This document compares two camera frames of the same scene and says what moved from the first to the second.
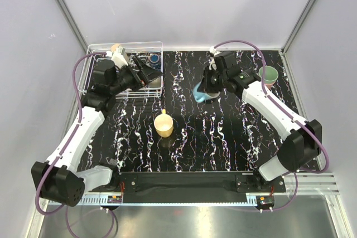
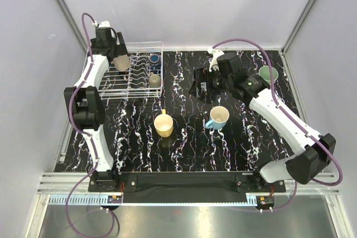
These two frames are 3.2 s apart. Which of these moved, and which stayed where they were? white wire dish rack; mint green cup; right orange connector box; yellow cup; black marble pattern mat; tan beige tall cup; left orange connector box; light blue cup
Moved: tan beige tall cup; light blue cup
Stayed: left orange connector box; mint green cup; white wire dish rack; black marble pattern mat; yellow cup; right orange connector box
